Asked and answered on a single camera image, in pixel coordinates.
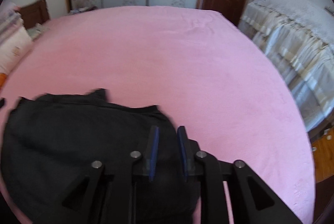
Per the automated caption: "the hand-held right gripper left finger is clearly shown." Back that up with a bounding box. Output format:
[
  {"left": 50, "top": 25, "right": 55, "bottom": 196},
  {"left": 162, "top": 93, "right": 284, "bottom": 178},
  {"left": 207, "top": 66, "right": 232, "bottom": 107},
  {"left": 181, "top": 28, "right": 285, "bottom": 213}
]
[{"left": 52, "top": 126, "right": 160, "bottom": 224}]

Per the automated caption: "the pink bed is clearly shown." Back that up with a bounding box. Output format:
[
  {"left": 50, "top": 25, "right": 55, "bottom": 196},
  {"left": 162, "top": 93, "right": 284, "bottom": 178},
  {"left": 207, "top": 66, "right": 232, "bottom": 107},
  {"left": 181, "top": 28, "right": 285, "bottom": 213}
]
[{"left": 0, "top": 6, "right": 317, "bottom": 224}]

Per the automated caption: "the nightstand clutter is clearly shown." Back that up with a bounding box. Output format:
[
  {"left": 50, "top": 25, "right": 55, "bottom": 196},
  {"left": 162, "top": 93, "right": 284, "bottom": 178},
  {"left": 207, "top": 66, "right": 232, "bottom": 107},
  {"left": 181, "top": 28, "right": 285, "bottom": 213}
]
[{"left": 70, "top": 6, "right": 99, "bottom": 14}]

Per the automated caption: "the white cartoon print quilt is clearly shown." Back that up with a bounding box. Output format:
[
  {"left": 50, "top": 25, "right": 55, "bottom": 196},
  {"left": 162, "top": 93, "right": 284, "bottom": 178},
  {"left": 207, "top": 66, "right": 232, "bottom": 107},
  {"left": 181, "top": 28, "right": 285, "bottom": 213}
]
[{"left": 0, "top": 27, "right": 33, "bottom": 89}]

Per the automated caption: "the black puffer jacket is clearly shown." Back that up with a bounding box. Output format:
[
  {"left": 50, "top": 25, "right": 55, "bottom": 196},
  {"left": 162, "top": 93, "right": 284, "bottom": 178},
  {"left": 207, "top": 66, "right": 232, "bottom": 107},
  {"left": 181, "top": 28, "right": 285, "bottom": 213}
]
[{"left": 0, "top": 88, "right": 201, "bottom": 224}]

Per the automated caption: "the pink ruffled folded blanket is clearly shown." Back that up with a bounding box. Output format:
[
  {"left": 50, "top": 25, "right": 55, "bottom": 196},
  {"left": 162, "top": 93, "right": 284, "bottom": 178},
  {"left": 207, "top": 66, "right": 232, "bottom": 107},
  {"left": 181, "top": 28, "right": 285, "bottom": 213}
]
[{"left": 0, "top": 8, "right": 24, "bottom": 31}]

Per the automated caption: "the wooden drawer chest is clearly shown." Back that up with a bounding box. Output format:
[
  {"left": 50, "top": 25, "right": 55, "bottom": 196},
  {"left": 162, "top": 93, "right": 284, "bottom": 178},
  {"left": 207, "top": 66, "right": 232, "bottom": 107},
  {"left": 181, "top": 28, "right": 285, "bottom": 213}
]
[{"left": 312, "top": 127, "right": 334, "bottom": 183}]

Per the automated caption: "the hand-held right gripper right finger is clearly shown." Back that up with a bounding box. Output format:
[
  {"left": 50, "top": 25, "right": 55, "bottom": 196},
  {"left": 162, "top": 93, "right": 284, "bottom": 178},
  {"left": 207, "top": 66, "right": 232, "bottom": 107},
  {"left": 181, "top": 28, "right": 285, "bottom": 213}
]
[{"left": 177, "top": 125, "right": 303, "bottom": 224}]

